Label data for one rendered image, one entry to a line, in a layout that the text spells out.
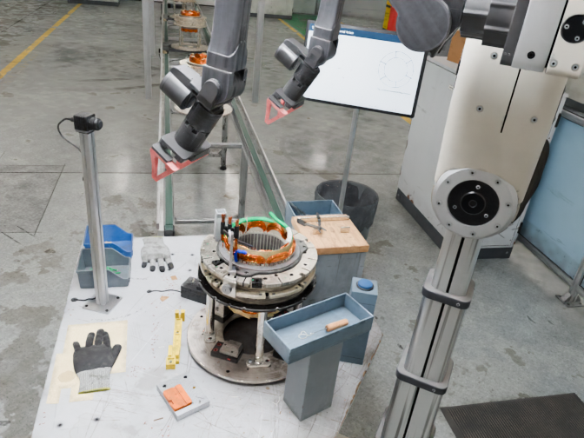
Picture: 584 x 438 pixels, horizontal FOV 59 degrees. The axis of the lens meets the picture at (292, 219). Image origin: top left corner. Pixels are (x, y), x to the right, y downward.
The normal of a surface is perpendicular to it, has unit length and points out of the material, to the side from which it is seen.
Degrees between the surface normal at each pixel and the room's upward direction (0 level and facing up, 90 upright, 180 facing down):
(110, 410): 0
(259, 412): 0
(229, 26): 90
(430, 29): 90
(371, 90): 83
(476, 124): 109
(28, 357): 0
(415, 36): 90
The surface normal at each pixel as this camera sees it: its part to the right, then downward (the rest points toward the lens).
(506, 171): -0.43, 0.66
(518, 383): 0.10, -0.87
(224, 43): -0.33, 0.26
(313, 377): 0.56, 0.44
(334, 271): 0.26, 0.48
